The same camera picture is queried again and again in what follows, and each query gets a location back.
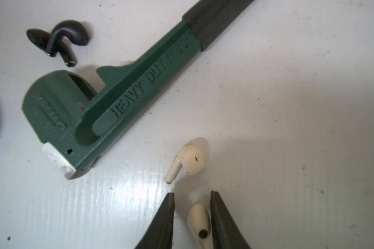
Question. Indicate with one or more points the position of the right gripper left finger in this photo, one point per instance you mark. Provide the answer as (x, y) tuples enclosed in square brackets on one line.
[(159, 234)]

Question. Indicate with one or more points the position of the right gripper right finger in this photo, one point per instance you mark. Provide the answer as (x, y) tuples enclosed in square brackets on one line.
[(226, 234)]

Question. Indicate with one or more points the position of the white earbud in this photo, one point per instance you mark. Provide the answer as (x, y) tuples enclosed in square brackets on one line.
[(190, 158), (199, 225)]

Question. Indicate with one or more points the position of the green pipe wrench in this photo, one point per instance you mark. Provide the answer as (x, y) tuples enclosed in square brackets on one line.
[(77, 124)]

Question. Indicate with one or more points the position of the black earbud pair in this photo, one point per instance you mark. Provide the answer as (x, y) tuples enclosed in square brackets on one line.
[(52, 43)]

